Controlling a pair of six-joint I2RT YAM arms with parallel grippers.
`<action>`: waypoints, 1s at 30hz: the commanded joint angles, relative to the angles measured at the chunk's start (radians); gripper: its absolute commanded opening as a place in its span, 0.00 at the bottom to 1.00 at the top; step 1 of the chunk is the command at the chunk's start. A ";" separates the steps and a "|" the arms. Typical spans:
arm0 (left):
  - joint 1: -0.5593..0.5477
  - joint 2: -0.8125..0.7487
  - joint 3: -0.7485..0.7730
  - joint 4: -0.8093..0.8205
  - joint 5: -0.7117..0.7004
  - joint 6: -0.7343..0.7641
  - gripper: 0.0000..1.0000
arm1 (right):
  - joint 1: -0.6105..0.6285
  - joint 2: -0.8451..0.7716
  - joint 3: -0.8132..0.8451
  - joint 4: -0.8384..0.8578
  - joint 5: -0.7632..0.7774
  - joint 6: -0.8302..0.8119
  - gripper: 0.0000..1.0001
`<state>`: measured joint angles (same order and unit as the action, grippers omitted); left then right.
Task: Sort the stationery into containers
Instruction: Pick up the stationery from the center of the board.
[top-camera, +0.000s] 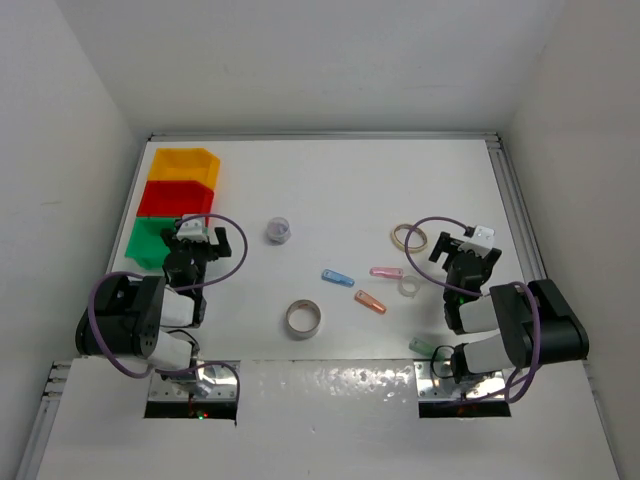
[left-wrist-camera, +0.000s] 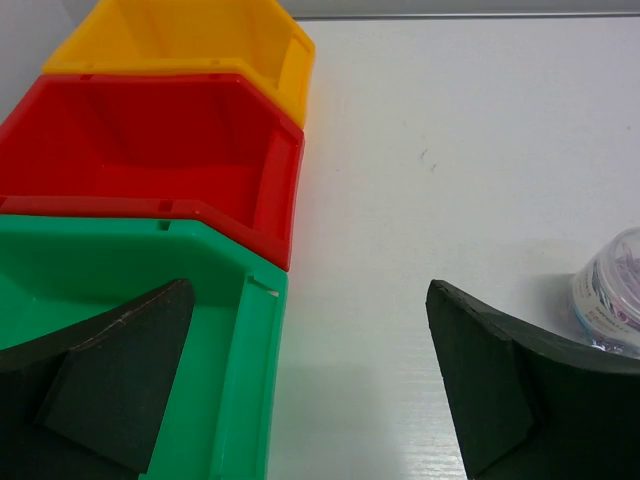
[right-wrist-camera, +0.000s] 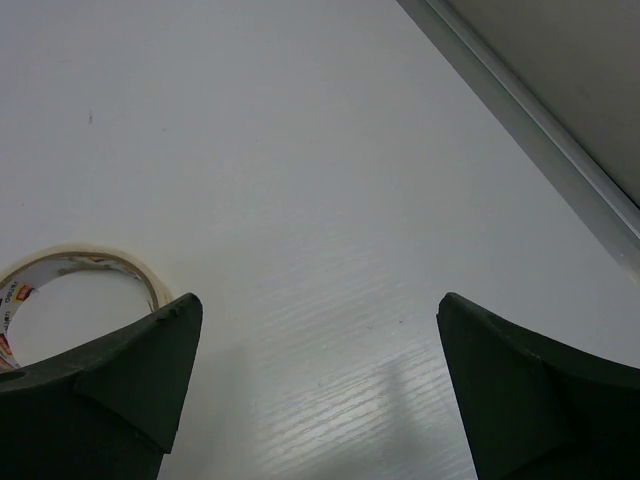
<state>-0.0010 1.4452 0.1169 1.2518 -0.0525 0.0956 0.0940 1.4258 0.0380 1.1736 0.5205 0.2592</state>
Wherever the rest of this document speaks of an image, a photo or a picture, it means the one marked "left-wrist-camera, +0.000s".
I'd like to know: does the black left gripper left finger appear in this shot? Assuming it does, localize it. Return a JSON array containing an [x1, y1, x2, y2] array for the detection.
[[1, 279, 195, 479]]

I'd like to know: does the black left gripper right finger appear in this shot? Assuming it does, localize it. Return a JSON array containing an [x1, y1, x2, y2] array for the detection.
[[426, 280, 639, 479]]

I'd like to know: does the clear paperclip jar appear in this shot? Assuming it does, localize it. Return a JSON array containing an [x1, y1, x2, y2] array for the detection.
[[569, 228, 639, 358]]

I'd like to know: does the green plastic bin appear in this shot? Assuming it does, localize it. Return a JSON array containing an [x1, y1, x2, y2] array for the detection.
[[1, 215, 287, 479]]

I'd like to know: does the red plastic bin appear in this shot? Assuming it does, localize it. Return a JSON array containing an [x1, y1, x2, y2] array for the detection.
[[1, 74, 304, 269]]

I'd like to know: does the yellow plastic bin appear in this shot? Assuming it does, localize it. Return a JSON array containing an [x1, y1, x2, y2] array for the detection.
[[42, 0, 315, 126]]

